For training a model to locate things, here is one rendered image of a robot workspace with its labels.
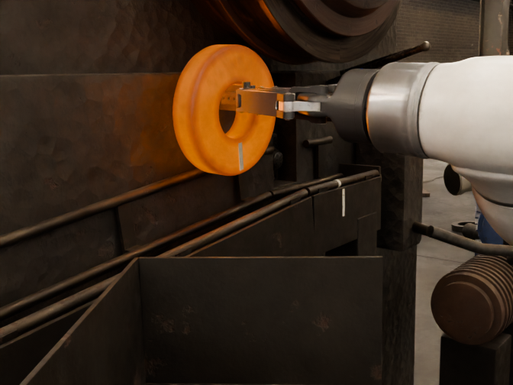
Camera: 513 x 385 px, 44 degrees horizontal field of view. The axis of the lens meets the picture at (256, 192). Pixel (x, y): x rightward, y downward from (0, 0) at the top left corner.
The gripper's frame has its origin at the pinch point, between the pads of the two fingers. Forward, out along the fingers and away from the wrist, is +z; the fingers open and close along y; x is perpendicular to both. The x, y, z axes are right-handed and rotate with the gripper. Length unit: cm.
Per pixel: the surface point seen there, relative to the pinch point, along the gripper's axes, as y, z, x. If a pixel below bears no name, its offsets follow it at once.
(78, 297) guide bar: -24.9, -3.6, -16.9
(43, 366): -40.7, -22.6, -11.0
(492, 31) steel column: 871, 266, 40
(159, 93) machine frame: -4.8, 6.7, 0.2
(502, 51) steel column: 866, 247, 13
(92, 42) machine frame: -9.8, 12.6, 6.1
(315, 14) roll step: 11.5, -4.4, 9.9
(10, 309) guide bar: -28.2, 2.4, -18.7
